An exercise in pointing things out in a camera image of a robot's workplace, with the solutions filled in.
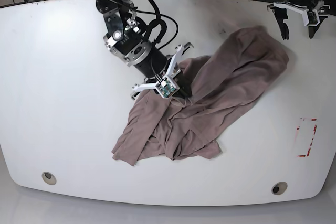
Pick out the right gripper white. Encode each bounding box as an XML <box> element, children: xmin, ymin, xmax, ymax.
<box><xmin>130</xmin><ymin>42</ymin><xmax>193</xmax><ymax>100</ymax></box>

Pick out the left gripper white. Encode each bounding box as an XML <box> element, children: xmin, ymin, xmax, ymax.
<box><xmin>267</xmin><ymin>0</ymin><xmax>330</xmax><ymax>40</ymax></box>

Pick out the mauve T-shirt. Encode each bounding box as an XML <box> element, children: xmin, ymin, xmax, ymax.
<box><xmin>112</xmin><ymin>26</ymin><xmax>289</xmax><ymax>166</ymax></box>

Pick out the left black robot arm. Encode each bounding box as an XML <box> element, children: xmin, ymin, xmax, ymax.
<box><xmin>267</xmin><ymin>0</ymin><xmax>335</xmax><ymax>40</ymax></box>

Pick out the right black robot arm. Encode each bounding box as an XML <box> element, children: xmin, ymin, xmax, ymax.
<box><xmin>96</xmin><ymin>0</ymin><xmax>192</xmax><ymax>99</ymax></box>

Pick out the red tape rectangle marking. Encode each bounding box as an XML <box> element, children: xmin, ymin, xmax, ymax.
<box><xmin>294</xmin><ymin>118</ymin><xmax>318</xmax><ymax>157</ymax></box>

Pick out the right grey table grommet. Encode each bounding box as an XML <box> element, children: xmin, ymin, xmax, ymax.
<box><xmin>271</xmin><ymin>182</ymin><xmax>288</xmax><ymax>195</ymax></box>

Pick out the grey table grommet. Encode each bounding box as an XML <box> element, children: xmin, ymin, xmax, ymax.
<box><xmin>271</xmin><ymin>182</ymin><xmax>288</xmax><ymax>195</ymax></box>
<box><xmin>42</xmin><ymin>172</ymin><xmax>57</xmax><ymax>186</ymax></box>

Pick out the left grey table grommet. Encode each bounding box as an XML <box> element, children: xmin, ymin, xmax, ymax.
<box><xmin>42</xmin><ymin>172</ymin><xmax>57</xmax><ymax>186</ymax></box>

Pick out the left wrist green camera board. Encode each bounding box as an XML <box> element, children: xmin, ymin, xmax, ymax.
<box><xmin>307</xmin><ymin>11</ymin><xmax>318</xmax><ymax>24</ymax></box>

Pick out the wrist green camera board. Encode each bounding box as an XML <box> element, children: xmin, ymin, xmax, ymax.
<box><xmin>156</xmin><ymin>79</ymin><xmax>179</xmax><ymax>99</ymax></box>
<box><xmin>307</xmin><ymin>11</ymin><xmax>318</xmax><ymax>24</ymax></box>

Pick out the right wrist green camera board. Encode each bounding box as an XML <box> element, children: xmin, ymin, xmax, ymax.
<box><xmin>156</xmin><ymin>79</ymin><xmax>179</xmax><ymax>99</ymax></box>

